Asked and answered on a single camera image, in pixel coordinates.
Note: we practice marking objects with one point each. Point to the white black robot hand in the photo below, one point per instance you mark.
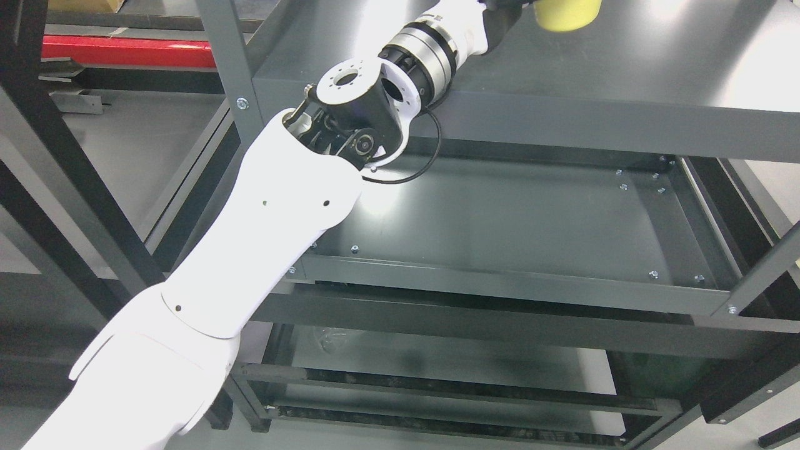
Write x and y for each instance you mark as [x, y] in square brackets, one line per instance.
[465, 22]

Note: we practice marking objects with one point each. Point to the yellow plastic cup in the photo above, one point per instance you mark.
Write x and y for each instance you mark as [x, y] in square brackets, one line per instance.
[565, 16]

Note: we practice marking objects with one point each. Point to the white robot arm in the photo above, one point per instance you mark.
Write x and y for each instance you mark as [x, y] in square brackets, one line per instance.
[153, 372]

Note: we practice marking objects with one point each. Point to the grey metal shelf unit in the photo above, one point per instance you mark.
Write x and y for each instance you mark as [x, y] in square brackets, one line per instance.
[598, 260]

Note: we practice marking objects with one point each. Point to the clear plastic bag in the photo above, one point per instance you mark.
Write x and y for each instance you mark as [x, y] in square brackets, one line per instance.
[330, 340]

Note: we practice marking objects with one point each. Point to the red metal beam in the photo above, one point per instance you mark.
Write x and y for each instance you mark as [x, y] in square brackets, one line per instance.
[126, 51]

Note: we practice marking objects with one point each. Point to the black metal shelving rack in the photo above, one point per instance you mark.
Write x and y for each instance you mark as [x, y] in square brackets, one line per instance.
[73, 229]

